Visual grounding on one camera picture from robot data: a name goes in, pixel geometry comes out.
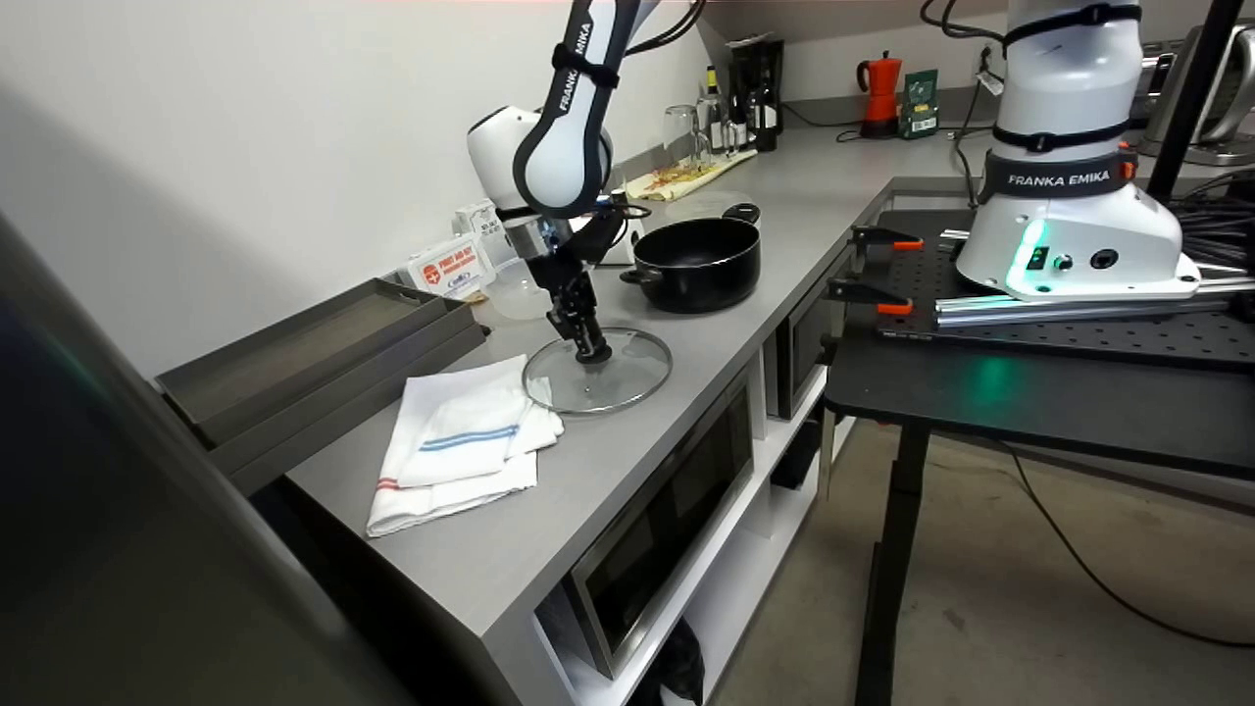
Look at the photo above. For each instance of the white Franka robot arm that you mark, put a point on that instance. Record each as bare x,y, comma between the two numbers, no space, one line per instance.
563,141

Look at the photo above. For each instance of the glass lid with black knob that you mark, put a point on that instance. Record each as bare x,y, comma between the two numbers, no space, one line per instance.
627,377

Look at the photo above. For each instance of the small clear plastic bowl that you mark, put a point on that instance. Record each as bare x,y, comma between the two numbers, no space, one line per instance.
512,290

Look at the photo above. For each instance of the black breadboard robot table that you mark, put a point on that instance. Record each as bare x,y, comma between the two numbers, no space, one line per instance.
1043,377

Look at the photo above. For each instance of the green box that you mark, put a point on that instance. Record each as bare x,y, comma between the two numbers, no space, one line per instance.
919,103

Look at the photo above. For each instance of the small black cabinet appliance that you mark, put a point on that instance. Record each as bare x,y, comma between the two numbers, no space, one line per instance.
801,356

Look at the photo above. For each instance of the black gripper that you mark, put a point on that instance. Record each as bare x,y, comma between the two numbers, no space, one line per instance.
563,289

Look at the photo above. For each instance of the white dish towel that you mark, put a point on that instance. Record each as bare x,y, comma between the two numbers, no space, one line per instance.
455,446

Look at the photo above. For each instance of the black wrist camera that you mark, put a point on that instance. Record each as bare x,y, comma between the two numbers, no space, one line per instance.
608,224

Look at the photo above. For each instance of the black microwave oven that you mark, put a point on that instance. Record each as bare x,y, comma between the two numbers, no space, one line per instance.
660,522

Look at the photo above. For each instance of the red white snack bag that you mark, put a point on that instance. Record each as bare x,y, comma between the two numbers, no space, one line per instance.
444,267

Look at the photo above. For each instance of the black stand pole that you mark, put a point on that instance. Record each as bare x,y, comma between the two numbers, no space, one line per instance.
1198,92

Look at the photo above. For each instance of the red moka pot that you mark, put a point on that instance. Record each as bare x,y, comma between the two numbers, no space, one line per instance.
885,92

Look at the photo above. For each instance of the wooden board with yellow items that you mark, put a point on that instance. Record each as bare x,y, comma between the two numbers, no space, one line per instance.
698,173

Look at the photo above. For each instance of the grey counter cabinet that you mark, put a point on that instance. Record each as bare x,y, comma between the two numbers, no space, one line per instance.
575,522

